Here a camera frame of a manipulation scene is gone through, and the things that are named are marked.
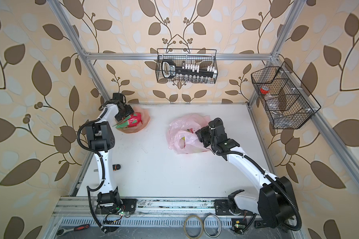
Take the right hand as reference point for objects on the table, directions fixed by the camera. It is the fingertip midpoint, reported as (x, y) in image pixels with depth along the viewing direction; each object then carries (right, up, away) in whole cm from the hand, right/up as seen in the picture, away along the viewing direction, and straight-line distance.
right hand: (194, 132), depth 81 cm
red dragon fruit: (-40, +6, +19) cm, 45 cm away
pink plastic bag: (-7, -2, -3) cm, 8 cm away
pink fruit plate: (-34, +7, +26) cm, 44 cm away
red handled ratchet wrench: (-63, -45, -13) cm, 78 cm away
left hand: (-47, +13, +25) cm, 55 cm away
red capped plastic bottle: (+39, +22, +1) cm, 45 cm away
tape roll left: (+2, -41, -15) cm, 44 cm away
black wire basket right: (+47, +17, -5) cm, 50 cm away
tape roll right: (+3, -42, -16) cm, 45 cm away
